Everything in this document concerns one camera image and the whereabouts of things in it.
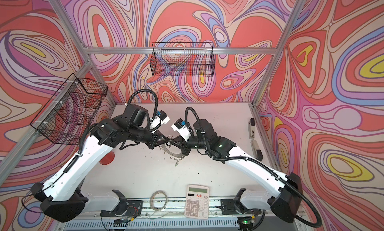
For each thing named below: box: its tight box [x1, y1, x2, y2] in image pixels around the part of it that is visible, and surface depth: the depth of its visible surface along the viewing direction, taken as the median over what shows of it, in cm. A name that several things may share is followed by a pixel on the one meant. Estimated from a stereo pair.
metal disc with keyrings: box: [159, 143, 186, 167], surface depth 73 cm
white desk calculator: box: [184, 184, 210, 220], surface depth 75 cm
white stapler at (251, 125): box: [248, 117, 255, 139], surface depth 103 cm
